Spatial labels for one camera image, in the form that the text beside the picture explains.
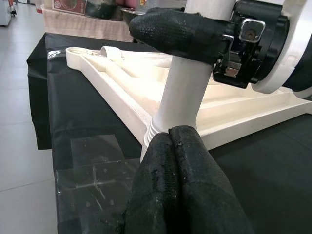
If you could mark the beige tablecloth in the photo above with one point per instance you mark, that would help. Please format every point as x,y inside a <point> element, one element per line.
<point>85,29</point>

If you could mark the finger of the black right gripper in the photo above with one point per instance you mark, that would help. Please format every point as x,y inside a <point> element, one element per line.
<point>175,34</point>

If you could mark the red printed box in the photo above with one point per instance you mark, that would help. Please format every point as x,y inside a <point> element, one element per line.
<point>70,6</point>

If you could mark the white fridge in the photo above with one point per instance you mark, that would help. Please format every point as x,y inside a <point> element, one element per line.
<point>4,14</point>

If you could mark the white plastic table top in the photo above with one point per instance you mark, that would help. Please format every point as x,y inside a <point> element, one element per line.
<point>243,117</point>

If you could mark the clear adhesive tape patch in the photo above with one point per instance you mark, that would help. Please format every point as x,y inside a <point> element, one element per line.
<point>54,54</point>
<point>97,170</point>

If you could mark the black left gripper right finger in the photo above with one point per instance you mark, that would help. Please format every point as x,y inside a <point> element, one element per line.
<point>209,200</point>

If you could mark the black tablecloth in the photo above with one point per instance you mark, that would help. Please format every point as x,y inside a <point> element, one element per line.
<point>85,109</point>

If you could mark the black bowl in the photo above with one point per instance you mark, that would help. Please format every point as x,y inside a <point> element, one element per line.
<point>126,15</point>

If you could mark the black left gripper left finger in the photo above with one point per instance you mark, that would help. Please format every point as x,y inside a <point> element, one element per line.
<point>153,195</point>

